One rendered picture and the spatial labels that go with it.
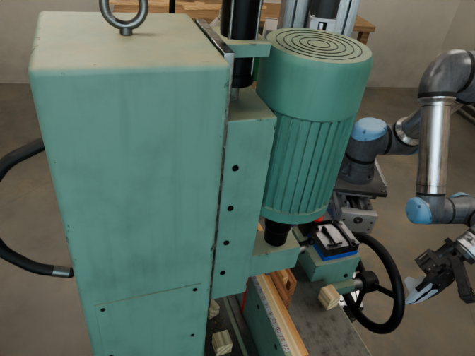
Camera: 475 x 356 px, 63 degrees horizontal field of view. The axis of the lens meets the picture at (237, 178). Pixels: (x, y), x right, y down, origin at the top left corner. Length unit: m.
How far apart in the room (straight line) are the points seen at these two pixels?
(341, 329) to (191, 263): 0.45
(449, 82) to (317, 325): 0.71
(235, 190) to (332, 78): 0.23
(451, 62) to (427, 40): 3.82
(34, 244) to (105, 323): 1.74
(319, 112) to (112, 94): 0.30
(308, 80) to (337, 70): 0.04
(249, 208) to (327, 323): 0.41
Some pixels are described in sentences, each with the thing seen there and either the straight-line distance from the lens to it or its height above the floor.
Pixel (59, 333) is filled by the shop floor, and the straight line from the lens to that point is 2.05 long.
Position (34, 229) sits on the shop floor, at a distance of 2.54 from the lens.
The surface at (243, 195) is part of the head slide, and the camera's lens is 0.65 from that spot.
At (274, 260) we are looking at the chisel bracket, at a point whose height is 1.04.
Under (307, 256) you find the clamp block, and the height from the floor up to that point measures 0.95.
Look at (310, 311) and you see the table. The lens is 0.99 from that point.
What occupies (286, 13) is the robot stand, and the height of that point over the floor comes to 1.36.
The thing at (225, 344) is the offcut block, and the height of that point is 0.84.
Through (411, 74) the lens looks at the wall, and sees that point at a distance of 5.10.
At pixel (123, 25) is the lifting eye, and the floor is 1.53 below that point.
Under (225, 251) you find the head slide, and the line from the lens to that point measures 0.73.
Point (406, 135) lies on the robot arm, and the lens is 1.52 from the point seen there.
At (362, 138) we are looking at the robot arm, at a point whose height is 1.01.
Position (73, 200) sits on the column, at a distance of 0.54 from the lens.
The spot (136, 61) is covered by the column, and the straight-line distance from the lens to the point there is 0.46.
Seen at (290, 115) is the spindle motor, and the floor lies 1.42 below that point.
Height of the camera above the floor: 1.68
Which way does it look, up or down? 37 degrees down
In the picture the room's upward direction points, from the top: 7 degrees clockwise
